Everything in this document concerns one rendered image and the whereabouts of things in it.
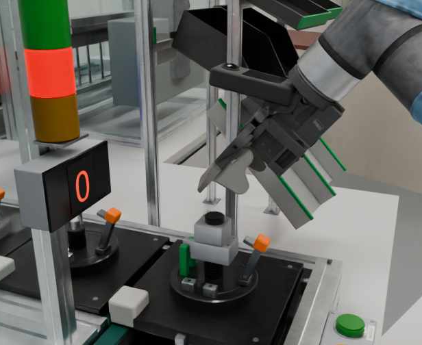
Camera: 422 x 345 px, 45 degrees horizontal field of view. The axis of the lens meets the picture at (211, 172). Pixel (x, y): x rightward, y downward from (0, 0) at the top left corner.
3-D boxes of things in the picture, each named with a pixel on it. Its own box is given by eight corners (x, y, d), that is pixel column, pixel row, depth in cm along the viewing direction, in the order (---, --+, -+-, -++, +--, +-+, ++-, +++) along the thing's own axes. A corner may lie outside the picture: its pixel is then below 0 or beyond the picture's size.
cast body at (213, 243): (238, 252, 80) (239, 212, 78) (229, 266, 77) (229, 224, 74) (189, 243, 83) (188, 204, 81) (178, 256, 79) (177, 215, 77)
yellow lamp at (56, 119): (89, 132, 60) (85, 91, 58) (62, 144, 56) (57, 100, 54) (53, 128, 62) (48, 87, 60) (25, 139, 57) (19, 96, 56)
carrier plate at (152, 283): (303, 273, 89) (304, 262, 88) (265, 365, 68) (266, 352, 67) (177, 248, 97) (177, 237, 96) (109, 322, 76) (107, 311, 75)
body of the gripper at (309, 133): (275, 181, 67) (340, 118, 61) (227, 136, 68) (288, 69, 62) (288, 163, 74) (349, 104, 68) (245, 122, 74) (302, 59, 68)
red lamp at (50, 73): (85, 90, 58) (81, 46, 56) (57, 99, 54) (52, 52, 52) (48, 86, 60) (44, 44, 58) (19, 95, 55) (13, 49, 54)
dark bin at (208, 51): (318, 110, 99) (337, 77, 95) (292, 126, 89) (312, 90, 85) (207, 39, 107) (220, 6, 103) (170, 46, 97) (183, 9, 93)
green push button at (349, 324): (365, 328, 75) (366, 316, 74) (362, 345, 71) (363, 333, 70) (337, 321, 76) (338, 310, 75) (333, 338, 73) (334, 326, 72)
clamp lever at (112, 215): (110, 246, 88) (122, 211, 85) (104, 251, 86) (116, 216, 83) (93, 235, 89) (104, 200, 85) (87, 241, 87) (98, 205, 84)
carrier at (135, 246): (170, 246, 97) (168, 185, 93) (100, 320, 77) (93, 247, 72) (64, 225, 106) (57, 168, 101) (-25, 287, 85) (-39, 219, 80)
